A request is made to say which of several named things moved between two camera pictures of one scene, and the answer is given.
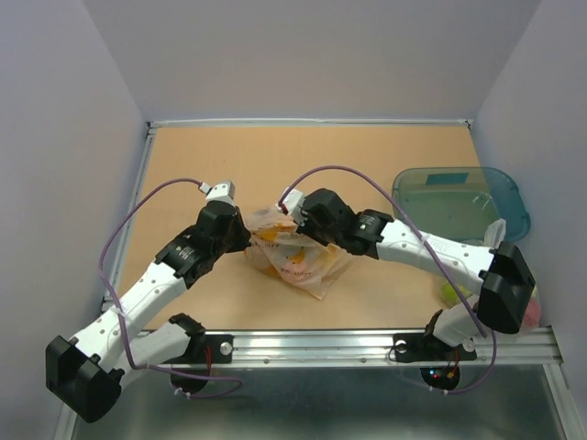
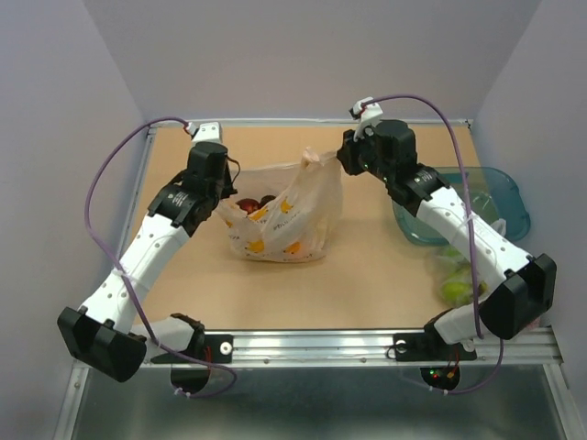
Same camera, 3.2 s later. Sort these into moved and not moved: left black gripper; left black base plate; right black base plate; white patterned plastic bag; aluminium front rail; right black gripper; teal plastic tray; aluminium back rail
Moved: white patterned plastic bag; left black gripper; right black gripper
Not moved: aluminium back rail; aluminium front rail; teal plastic tray; left black base plate; right black base plate
